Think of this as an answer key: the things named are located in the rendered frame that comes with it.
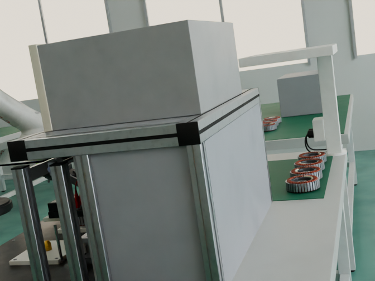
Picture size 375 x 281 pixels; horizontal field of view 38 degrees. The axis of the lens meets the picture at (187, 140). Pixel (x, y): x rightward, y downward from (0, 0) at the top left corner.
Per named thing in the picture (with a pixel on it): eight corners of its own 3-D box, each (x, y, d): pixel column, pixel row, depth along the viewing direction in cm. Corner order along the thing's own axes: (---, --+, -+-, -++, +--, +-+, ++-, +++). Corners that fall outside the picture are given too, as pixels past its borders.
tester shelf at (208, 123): (10, 162, 121) (6, 141, 120) (131, 116, 184) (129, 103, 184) (200, 144, 107) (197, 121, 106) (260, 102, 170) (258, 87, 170)
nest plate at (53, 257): (9, 265, 144) (8, 261, 144) (40, 245, 158) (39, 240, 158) (58, 264, 139) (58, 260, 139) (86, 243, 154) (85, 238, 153)
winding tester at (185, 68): (44, 132, 129) (27, 45, 126) (120, 107, 170) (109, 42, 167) (201, 115, 117) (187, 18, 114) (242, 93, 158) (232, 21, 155)
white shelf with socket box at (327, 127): (253, 174, 215) (238, 58, 208) (268, 155, 250) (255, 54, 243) (345, 168, 204) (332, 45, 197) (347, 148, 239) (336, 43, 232)
